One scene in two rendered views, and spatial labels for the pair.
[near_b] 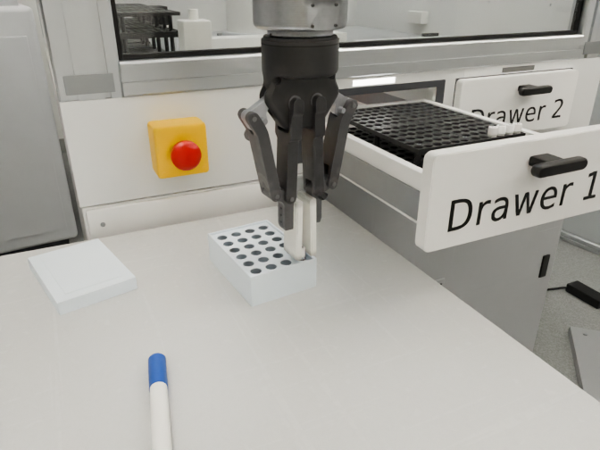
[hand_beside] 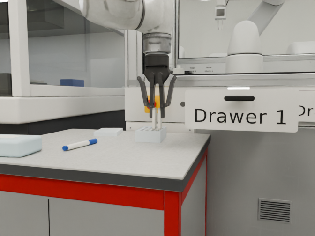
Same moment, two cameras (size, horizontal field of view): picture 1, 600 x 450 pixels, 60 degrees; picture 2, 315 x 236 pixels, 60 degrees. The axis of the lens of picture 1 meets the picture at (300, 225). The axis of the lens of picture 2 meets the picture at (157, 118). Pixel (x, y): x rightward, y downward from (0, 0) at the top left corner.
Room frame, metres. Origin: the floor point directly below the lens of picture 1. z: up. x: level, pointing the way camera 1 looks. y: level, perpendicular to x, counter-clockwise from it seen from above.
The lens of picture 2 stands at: (-0.13, -0.58, 0.92)
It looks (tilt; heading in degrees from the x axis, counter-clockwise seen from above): 5 degrees down; 41
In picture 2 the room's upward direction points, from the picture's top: straight up
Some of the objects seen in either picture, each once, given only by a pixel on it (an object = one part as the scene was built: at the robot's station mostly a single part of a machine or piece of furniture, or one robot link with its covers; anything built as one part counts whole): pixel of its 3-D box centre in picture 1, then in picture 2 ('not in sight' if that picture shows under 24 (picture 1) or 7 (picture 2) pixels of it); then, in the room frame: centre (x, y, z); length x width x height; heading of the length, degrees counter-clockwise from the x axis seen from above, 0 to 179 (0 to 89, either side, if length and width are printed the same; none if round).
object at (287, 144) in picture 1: (287, 150); (152, 90); (0.52, 0.01, 0.93); 0.04 x 0.01 x 0.11; 31
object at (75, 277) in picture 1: (80, 272); (108, 131); (0.54, 0.26, 0.77); 0.13 x 0.09 x 0.02; 38
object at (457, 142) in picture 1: (469, 141); not in sight; (0.65, -0.22, 0.90); 0.18 x 0.02 x 0.01; 115
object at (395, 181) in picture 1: (414, 144); not in sight; (0.75, -0.17, 0.86); 0.40 x 0.26 x 0.06; 25
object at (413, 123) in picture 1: (419, 143); not in sight; (0.74, -0.18, 0.87); 0.22 x 0.18 x 0.06; 25
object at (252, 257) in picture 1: (260, 259); (151, 134); (0.55, 0.05, 0.78); 0.12 x 0.08 x 0.04; 31
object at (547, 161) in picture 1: (550, 163); (239, 98); (0.54, -0.27, 0.91); 0.07 x 0.04 x 0.01; 115
